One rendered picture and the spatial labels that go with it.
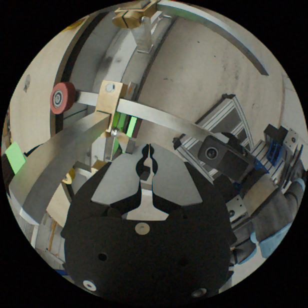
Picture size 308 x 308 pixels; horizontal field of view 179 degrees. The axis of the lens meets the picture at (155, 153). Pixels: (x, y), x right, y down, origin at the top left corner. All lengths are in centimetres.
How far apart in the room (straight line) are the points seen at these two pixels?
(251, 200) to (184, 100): 106
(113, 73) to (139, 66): 15
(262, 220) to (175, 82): 112
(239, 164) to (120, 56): 55
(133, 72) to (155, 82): 71
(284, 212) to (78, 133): 30
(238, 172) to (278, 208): 11
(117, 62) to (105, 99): 31
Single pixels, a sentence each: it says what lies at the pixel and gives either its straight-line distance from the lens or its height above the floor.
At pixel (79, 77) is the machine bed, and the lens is 46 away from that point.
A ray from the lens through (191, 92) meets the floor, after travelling 116.
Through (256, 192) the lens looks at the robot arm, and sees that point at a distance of 19.
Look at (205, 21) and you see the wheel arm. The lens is 24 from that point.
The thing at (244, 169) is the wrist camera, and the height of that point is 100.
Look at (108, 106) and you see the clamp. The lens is 25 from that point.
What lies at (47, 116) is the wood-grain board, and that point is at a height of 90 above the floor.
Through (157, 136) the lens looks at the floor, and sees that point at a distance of 119.
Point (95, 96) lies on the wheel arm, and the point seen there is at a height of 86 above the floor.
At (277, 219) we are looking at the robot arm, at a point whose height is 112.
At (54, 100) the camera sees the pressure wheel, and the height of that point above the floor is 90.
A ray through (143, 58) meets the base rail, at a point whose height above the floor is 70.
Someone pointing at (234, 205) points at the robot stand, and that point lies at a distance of 51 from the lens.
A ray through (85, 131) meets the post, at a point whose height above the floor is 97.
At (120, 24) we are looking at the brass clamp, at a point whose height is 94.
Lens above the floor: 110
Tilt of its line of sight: 59 degrees down
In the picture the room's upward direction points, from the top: 178 degrees clockwise
